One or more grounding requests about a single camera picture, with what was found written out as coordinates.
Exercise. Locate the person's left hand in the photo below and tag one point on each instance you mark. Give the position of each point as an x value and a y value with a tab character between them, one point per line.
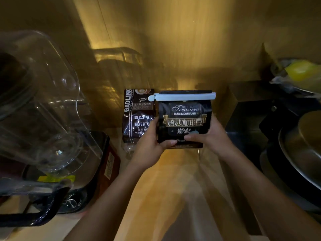
146	150

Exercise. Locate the dark blender base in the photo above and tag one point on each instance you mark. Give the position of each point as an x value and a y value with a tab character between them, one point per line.
105	160

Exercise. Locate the person's right forearm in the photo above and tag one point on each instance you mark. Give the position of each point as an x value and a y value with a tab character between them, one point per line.
263	198

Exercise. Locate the person's right hand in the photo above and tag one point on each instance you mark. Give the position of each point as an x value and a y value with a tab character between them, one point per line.
218	141

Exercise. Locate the person's left forearm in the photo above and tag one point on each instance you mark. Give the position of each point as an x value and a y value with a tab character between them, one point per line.
105	205

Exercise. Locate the black coffee bean bag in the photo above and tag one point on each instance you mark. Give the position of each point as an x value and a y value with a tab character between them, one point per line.
184	120

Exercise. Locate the white bag sealing clip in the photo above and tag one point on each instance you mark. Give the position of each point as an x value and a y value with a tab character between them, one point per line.
183	97

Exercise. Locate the brown coffee bag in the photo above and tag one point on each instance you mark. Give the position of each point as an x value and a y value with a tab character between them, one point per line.
139	110

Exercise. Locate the person's right thumb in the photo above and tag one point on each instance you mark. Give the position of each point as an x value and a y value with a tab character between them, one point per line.
196	138

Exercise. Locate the yellow item in plastic bag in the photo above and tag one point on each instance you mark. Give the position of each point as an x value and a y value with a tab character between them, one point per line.
299	70

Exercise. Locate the clear glass container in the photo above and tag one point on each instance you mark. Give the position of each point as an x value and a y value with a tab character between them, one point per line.
117	57

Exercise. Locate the black box appliance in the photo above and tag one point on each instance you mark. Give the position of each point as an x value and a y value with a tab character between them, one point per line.
248	110

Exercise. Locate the clear blender jar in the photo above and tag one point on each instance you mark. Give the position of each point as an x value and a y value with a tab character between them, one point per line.
42	110

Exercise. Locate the person's left thumb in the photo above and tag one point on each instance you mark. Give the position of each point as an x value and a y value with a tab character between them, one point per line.
168	143

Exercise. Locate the steel pot lid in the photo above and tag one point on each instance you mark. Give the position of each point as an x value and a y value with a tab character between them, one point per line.
303	145

